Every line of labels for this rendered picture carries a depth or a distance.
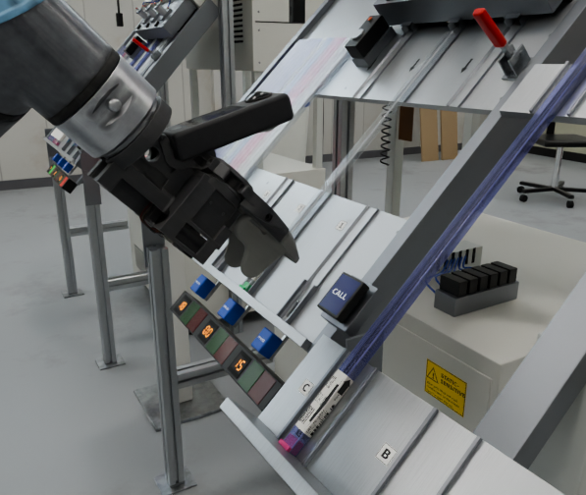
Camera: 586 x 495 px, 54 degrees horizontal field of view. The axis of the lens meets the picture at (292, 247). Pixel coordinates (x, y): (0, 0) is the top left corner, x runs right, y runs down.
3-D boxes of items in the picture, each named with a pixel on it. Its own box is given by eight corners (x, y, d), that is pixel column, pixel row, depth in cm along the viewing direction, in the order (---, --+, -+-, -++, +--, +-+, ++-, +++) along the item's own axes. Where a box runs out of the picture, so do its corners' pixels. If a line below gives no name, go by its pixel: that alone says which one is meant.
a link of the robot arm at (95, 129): (106, 55, 48) (133, 52, 41) (146, 94, 50) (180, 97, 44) (46, 122, 47) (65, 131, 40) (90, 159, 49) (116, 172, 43)
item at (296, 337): (335, 375, 69) (299, 347, 65) (164, 236, 123) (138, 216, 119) (342, 366, 69) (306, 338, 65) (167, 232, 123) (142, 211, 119)
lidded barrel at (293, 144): (293, 167, 583) (293, 98, 562) (320, 176, 534) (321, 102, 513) (241, 171, 559) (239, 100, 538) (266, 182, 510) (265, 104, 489)
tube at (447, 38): (249, 294, 81) (243, 290, 81) (244, 291, 83) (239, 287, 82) (455, 36, 88) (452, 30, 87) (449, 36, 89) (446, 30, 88)
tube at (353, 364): (295, 458, 48) (289, 452, 47) (287, 448, 49) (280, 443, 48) (614, 38, 57) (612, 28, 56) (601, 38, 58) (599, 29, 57)
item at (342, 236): (329, 357, 68) (313, 344, 66) (158, 225, 122) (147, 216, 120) (423, 234, 70) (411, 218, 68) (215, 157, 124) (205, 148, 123)
